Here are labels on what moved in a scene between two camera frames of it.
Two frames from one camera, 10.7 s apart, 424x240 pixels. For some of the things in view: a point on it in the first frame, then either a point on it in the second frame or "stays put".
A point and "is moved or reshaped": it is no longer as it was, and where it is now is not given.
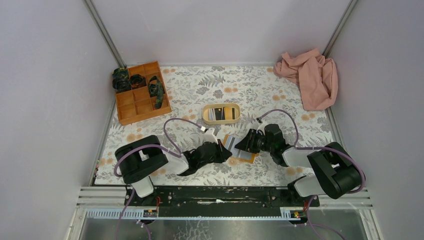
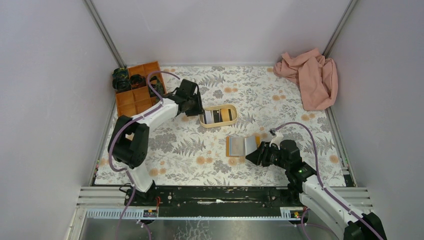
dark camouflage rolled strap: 121,81 stays put
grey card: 236,152 to 208,115
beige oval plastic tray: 219,113 is moved or reshaped
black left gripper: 215,151 to 193,106
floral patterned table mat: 227,104 stays put
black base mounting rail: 221,202 stays put
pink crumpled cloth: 317,76 stays put
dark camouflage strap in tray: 156,90 stays put
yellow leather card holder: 238,154 is moved or reshaped
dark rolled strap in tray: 137,81 stays put
